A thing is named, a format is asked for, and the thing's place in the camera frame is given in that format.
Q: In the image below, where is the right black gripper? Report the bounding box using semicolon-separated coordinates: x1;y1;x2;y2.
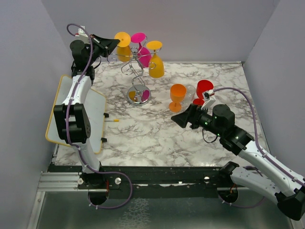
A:
172;103;224;137

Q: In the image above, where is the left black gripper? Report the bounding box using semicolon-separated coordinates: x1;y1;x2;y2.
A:
86;34;120;65

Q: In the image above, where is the yellow wine glass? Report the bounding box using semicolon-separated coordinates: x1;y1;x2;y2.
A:
114;31;131;62
146;41;164;78

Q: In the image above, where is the orange wine glass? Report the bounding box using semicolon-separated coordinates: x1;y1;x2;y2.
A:
169;84;186;113

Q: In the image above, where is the red wine glass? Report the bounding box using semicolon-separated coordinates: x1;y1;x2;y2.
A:
193;80;214;105

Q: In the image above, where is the chrome wine glass rack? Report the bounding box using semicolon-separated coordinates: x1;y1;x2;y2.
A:
107;41;153;106

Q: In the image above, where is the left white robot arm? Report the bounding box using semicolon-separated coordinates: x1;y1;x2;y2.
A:
53;34;120;188

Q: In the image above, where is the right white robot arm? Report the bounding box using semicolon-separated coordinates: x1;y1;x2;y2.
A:
171;104;305;220

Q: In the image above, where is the pink wine glass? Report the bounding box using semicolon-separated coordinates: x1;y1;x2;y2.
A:
131;32;152;68

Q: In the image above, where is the yellow framed whiteboard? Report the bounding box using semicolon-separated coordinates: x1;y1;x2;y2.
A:
45;75;107;154

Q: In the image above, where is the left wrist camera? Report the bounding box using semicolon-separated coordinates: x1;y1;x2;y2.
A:
75;26;89;43

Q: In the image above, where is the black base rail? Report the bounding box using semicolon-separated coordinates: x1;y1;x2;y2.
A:
47;164;248;200

